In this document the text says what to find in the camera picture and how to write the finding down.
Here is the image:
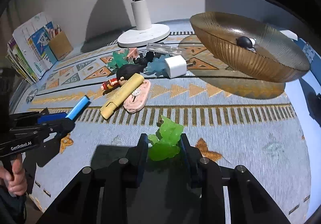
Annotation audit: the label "blue lighter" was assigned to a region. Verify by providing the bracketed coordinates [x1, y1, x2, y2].
[65, 95, 90, 121]

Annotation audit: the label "light green translucent figurine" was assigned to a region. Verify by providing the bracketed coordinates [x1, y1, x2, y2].
[148, 115, 184, 162]

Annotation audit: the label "dark green translucent figurine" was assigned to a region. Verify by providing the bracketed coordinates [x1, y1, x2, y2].
[107, 50, 129, 72]

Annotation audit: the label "pink card box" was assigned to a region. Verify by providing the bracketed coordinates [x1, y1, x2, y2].
[118, 48, 139, 63]

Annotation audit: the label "person's left hand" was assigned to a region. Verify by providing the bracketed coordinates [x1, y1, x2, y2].
[0, 154, 27, 196]

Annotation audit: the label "row of upright books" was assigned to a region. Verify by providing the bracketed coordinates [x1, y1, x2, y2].
[9, 12, 57, 82]

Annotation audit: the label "yellow marker pen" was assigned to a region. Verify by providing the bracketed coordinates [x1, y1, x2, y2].
[100, 73, 144, 120]

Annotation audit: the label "brown cylindrical pen holder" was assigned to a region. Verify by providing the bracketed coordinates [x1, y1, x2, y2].
[48, 31, 73, 61]

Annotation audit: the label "red toy figure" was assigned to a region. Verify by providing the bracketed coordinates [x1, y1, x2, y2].
[101, 77, 126, 91]

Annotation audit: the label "pens in holder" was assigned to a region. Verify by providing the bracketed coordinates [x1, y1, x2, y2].
[47, 25, 61, 39]

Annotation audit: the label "pink oval case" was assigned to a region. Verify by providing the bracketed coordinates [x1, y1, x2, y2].
[124, 80, 151, 114]

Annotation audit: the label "black whale toy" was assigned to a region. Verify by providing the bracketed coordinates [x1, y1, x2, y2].
[116, 51, 154, 81]

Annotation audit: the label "patterned blue woven mat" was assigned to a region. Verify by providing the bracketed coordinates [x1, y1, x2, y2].
[27, 24, 311, 223]

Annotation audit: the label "light blue translucent figurine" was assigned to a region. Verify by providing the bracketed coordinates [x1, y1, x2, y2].
[145, 56, 166, 76]

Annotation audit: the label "clear acrylic bar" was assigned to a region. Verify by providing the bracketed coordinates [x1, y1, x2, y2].
[146, 43, 186, 56]

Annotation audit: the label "white desk lamp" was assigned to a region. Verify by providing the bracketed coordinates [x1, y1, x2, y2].
[118, 0, 170, 48]

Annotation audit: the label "amber ribbed glass bowl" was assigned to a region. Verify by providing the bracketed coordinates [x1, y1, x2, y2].
[190, 12, 310, 83]

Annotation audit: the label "white charger plug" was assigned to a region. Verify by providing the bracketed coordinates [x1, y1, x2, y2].
[164, 55, 193, 78]

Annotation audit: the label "black round ball toy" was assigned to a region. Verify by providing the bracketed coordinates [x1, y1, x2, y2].
[236, 36, 256, 49]

